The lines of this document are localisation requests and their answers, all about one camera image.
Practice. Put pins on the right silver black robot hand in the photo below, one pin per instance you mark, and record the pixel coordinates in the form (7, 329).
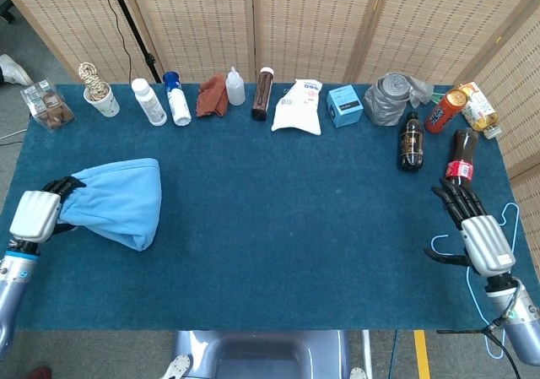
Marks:
(485, 244)

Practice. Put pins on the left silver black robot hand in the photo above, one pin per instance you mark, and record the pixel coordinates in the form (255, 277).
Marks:
(34, 214)

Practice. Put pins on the light blue fleece pants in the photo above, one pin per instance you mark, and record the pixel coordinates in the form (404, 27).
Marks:
(122, 201)

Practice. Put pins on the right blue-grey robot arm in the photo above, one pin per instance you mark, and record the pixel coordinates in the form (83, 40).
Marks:
(521, 324)

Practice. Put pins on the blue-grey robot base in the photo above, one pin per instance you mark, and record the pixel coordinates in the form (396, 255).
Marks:
(261, 353)

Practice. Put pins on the cola bottle with red label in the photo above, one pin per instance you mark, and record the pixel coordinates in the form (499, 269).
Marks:
(462, 151)

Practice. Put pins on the clear box of cookies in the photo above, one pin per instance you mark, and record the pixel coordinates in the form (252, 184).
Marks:
(48, 106)

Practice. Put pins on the black coffee bottle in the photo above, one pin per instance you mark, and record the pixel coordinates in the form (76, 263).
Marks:
(411, 142)

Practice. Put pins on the white paper cup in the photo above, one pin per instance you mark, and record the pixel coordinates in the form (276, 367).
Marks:
(105, 102)

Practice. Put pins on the yellow tea bottle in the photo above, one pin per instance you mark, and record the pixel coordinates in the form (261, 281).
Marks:
(478, 106)

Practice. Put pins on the red orange drink can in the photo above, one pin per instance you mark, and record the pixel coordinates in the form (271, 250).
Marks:
(443, 113)

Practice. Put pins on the white shoe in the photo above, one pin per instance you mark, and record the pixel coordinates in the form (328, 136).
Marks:
(14, 71)

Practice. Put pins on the tall white plastic bottle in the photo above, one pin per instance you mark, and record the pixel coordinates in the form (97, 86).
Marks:
(149, 104)

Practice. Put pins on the clear crumpled plastic bag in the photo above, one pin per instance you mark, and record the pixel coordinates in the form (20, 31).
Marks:
(419, 90)

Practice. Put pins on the grey plastic bag roll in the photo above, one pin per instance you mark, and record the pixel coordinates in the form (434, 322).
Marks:
(386, 100)

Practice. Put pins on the white bottle with blue cap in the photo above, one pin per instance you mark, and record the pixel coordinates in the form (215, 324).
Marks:
(179, 104)

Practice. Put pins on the black tripod stand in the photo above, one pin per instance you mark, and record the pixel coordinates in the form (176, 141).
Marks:
(148, 60)

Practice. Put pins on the light blue cardboard box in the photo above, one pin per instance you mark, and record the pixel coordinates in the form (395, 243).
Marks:
(346, 109)

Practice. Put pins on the dark blue table carpet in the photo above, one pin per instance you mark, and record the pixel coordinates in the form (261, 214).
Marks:
(274, 227)

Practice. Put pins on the brown crumpled cloth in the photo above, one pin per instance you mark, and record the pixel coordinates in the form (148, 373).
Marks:
(213, 96)

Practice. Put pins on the white plastic packet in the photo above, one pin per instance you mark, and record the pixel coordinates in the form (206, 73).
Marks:
(297, 113)

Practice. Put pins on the translucent squeeze bottle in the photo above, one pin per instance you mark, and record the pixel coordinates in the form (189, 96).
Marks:
(235, 90)

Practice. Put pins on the dark brown rectangular bottle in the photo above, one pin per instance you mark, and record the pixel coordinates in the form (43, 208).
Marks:
(262, 96)

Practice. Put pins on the bamboo folding screen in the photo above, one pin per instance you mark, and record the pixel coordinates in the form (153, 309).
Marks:
(304, 24)

